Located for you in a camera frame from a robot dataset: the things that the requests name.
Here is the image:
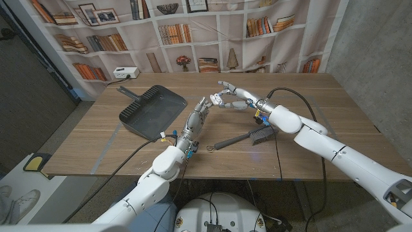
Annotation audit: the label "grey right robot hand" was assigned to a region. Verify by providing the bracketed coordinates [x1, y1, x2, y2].
[209, 80, 277, 114]

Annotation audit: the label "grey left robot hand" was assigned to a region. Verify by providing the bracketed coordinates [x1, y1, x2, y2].
[175, 96, 214, 152]

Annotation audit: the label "grey hand brush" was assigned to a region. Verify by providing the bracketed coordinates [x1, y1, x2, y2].
[206, 125, 278, 152]

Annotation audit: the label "dark grey dustpan tray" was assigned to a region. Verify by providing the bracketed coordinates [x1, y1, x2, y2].
[116, 84, 188, 141]

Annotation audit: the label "printed bookshelf backdrop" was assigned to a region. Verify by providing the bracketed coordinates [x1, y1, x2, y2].
[6, 0, 350, 101]

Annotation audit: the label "white power strip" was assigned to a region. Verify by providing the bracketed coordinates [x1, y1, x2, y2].
[113, 66, 140, 79]

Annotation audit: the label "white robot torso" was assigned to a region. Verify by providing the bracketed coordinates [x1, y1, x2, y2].
[173, 192, 267, 232]

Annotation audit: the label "grey table leg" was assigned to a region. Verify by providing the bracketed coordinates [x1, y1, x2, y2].
[294, 180, 313, 222]

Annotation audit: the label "black power adapter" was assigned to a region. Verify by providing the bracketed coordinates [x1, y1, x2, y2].
[267, 215, 294, 232]

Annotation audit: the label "yellow foot pedal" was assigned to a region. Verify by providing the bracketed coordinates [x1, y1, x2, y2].
[23, 152, 54, 180]

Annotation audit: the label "person's leg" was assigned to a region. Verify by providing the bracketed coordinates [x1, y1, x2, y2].
[0, 195, 20, 226]

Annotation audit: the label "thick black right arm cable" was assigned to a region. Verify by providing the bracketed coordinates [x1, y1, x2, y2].
[265, 86, 328, 232]

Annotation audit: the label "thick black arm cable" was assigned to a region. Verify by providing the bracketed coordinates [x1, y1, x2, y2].
[265, 86, 328, 232]
[62, 134, 177, 224]

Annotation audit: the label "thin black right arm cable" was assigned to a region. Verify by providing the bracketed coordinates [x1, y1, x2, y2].
[274, 134, 283, 180]

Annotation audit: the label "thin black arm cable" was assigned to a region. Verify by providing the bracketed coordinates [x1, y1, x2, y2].
[274, 134, 283, 180]
[154, 157, 191, 232]

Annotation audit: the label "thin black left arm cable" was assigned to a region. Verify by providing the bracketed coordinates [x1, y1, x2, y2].
[154, 157, 191, 232]

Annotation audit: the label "black power strip cable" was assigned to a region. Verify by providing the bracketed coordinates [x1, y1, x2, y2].
[106, 74, 131, 87]

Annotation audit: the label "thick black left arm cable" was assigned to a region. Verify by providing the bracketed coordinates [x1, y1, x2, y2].
[62, 134, 177, 224]

